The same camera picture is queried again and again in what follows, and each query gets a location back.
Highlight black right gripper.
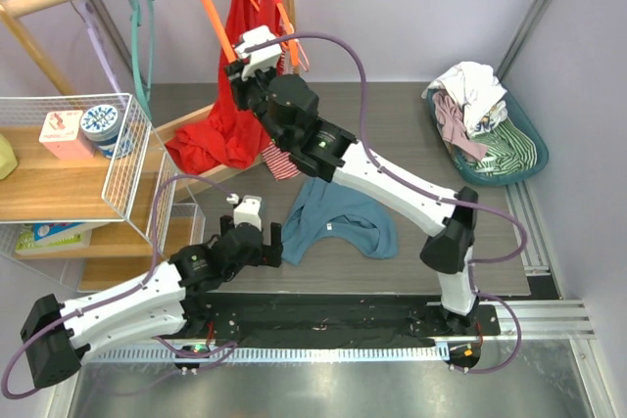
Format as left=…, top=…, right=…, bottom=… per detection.
left=224, top=61, right=288, bottom=153

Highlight blue tank top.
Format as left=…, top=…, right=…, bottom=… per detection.
left=281, top=178, right=399, bottom=265

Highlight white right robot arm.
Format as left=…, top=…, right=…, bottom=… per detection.
left=224, top=60, right=479, bottom=335

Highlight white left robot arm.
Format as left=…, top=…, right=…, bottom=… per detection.
left=21, top=216, right=283, bottom=389

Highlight pink hanger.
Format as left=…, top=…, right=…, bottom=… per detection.
left=256, top=0, right=312, bottom=72

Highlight red garment on hanger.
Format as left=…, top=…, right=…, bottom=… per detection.
left=167, top=0, right=270, bottom=174

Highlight teal plastic hanger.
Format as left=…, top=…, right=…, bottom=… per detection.
left=112, top=0, right=158, bottom=118

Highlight lilac plastic hanger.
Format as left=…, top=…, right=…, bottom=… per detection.
left=68, top=0, right=122, bottom=94

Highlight red white striped garment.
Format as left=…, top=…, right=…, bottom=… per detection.
left=261, top=45, right=300, bottom=180

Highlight blue white round tin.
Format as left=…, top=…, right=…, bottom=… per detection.
left=79, top=104, right=133, bottom=159

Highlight pink box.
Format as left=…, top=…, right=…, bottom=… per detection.
left=38, top=110, right=95, bottom=161

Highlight pink crumpled garment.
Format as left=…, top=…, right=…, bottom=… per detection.
left=432, top=91, right=488, bottom=161

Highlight stacked books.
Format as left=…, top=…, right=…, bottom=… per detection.
left=15, top=223, right=92, bottom=256

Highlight yellow object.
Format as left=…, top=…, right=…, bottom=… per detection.
left=0, top=135, right=18, bottom=180

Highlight white crumpled garment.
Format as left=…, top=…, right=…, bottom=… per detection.
left=421, top=62, right=507, bottom=138

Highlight green white striped shirt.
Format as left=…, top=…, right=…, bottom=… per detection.
left=463, top=118, right=538, bottom=177

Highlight teal laundry basket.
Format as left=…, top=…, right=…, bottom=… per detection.
left=421, top=77, right=549, bottom=186

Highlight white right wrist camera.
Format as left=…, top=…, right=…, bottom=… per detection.
left=234, top=25, right=282, bottom=81

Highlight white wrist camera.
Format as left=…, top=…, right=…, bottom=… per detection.
left=226, top=193, right=263, bottom=231
left=234, top=25, right=282, bottom=81

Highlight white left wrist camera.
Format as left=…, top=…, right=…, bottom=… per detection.
left=226, top=193, right=263, bottom=231

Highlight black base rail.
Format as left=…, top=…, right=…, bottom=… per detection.
left=166, top=292, right=502, bottom=349

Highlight white cable duct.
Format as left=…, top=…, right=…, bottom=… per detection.
left=93, top=343, right=450, bottom=364

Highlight white wire basket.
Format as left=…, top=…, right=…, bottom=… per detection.
left=0, top=92, right=207, bottom=292

